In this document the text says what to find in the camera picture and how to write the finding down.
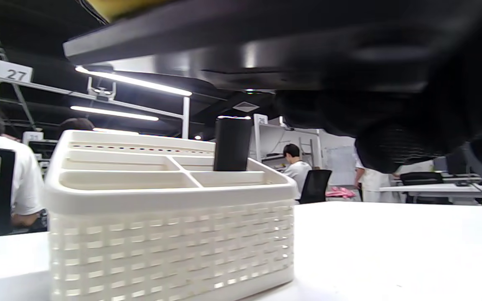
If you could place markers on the white plastic organizer basket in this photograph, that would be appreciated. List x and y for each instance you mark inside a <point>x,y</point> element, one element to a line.
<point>161,234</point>

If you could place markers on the person's right hand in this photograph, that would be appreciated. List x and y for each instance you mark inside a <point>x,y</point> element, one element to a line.
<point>454,83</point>

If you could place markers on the black calculator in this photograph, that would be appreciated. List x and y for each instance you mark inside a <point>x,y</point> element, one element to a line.
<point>245,42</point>

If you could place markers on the black remote control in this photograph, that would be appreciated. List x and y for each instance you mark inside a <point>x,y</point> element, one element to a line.
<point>232,144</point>

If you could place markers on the yellow cleaning cloth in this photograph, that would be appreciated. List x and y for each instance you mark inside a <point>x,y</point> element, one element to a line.
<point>124,7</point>

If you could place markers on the ceiling light strip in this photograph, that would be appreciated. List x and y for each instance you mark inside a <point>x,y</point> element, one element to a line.
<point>115,113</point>
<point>140,82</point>

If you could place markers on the white sign plate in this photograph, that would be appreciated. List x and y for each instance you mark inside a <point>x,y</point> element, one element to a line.
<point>13,75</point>
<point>260,119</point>

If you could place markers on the white work table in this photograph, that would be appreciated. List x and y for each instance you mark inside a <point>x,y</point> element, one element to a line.
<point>433,189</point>

